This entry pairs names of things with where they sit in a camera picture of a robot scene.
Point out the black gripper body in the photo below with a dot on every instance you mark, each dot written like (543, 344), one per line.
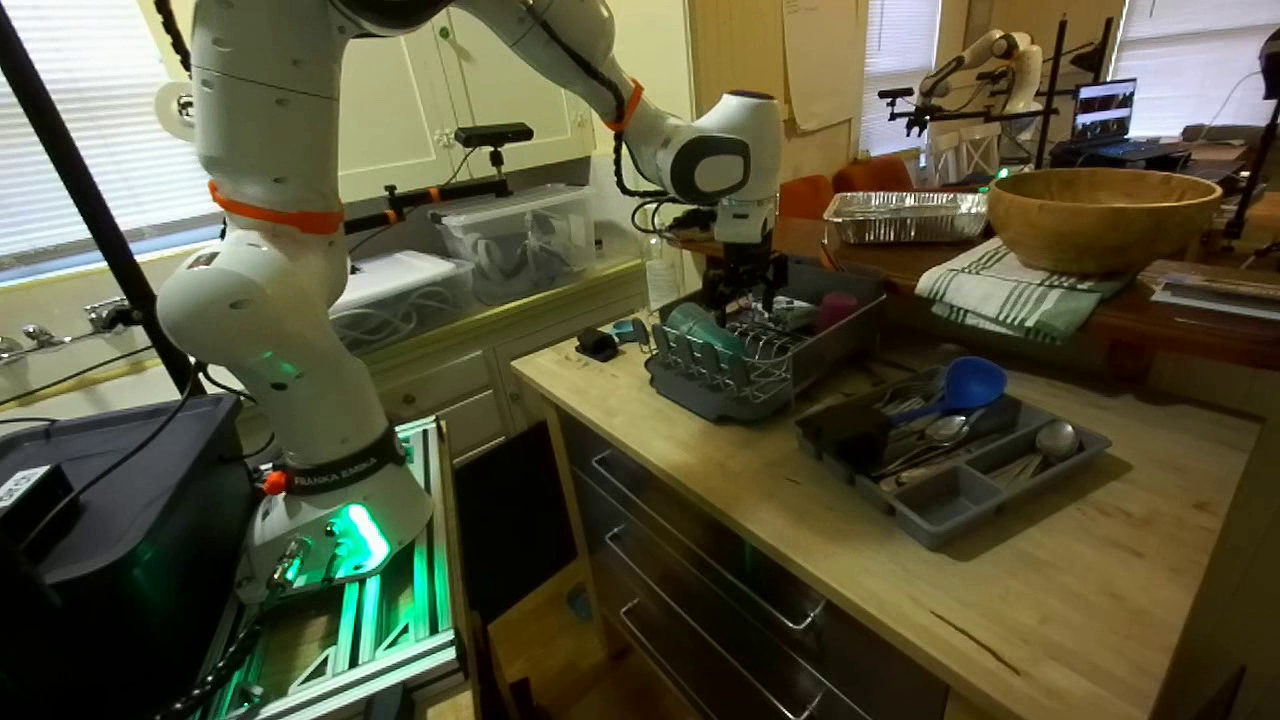
(740, 269)

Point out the green plastic cup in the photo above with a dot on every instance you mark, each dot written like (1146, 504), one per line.
(696, 337)

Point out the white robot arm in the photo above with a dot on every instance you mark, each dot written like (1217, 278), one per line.
(267, 124)

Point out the purple cup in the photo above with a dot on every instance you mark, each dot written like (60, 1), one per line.
(835, 309)

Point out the grey dish drying rack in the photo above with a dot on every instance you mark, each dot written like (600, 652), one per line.
(777, 367)

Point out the aluminium foil tray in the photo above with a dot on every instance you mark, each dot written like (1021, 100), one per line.
(906, 218)

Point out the striped dish towel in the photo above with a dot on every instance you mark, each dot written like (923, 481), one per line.
(991, 288)

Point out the blue plastic ladle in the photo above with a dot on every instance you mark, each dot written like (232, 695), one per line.
(966, 386)

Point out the grey cutlery tray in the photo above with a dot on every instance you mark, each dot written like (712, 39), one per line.
(930, 481)

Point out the wooden salad bowl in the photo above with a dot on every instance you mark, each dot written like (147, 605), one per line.
(1101, 222)

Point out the metal spoon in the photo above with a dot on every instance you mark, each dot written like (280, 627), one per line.
(1052, 441)

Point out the black computer case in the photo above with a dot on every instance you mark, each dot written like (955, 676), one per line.
(116, 615)

